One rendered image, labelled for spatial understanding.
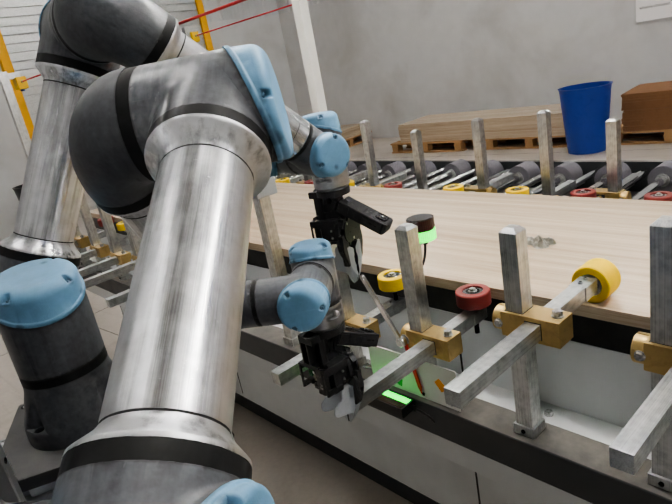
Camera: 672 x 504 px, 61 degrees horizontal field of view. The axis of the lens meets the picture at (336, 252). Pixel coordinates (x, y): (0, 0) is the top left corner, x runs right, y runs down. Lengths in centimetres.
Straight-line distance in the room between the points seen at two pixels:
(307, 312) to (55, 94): 49
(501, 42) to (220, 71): 843
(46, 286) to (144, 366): 46
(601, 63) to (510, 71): 123
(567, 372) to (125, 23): 111
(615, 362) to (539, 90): 758
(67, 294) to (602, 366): 104
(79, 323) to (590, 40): 799
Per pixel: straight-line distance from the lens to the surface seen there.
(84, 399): 87
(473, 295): 134
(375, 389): 115
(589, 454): 121
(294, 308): 85
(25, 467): 90
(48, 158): 96
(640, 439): 83
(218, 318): 41
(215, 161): 49
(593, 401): 141
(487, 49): 903
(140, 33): 86
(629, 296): 132
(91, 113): 60
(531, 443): 123
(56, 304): 83
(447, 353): 125
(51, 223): 96
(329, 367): 102
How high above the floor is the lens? 146
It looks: 18 degrees down
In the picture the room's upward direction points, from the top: 11 degrees counter-clockwise
